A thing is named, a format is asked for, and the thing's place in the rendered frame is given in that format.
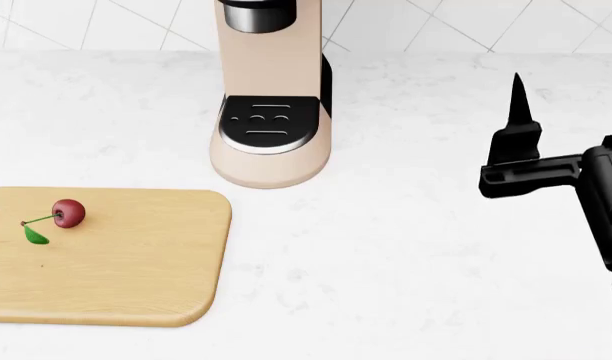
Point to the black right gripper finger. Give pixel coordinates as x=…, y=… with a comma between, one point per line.
x=518, y=127

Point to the light wooden cutting board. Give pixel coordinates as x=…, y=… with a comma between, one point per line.
x=126, y=262

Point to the red cherry with green leaf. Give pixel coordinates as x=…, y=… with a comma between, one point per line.
x=68, y=213

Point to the beige coffee machine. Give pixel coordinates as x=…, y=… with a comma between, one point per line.
x=271, y=75

